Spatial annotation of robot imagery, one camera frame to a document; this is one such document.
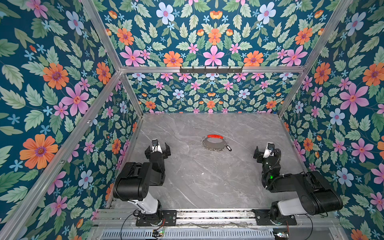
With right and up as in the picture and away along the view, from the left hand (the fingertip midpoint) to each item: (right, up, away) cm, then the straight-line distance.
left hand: (158, 141), depth 89 cm
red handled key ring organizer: (+35, -3, +12) cm, 37 cm away
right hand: (+66, -4, -1) cm, 66 cm away
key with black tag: (+45, -6, +10) cm, 46 cm away
